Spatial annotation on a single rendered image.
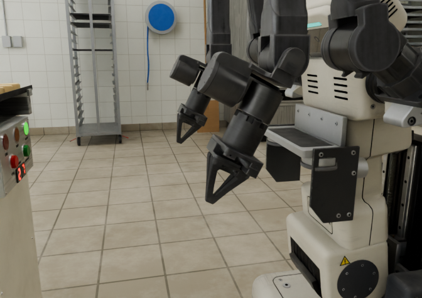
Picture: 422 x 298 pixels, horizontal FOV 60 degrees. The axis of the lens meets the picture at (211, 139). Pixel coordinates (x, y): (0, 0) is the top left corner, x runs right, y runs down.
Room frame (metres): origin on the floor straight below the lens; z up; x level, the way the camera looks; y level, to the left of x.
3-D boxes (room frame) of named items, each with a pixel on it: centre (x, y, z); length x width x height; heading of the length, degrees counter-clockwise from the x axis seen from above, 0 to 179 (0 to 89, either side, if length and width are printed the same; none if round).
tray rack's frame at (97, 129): (4.29, 1.33, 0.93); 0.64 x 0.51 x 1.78; 16
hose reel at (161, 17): (4.83, 0.64, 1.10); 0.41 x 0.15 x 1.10; 103
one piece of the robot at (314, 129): (0.83, -0.23, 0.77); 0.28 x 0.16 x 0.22; 12
